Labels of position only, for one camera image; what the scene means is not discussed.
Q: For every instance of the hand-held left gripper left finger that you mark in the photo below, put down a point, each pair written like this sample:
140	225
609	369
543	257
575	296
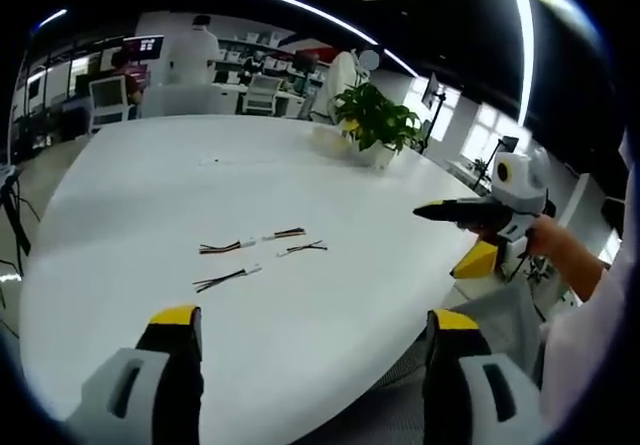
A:
120	390

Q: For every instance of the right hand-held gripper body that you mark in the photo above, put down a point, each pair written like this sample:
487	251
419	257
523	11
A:
522	185

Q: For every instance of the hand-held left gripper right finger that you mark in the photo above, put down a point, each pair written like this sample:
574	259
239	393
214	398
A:
480	395

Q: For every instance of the person's right hand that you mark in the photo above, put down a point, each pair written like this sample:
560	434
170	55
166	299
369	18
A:
547	237

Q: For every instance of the green potted plant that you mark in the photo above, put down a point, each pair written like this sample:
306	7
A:
377	120

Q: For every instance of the person's white coat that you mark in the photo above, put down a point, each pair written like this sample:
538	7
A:
600	325

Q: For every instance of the white bowl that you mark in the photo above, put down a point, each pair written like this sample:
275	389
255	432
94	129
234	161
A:
330	137

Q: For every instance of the black tripod stand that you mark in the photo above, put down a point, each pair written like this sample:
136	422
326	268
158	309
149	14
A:
12	215

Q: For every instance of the white office chair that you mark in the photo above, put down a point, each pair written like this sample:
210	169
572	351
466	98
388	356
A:
262	92
110	100

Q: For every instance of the small white table item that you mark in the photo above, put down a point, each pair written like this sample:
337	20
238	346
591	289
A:
207	161

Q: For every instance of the computer monitor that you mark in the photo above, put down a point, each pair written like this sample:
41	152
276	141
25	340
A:
145	45

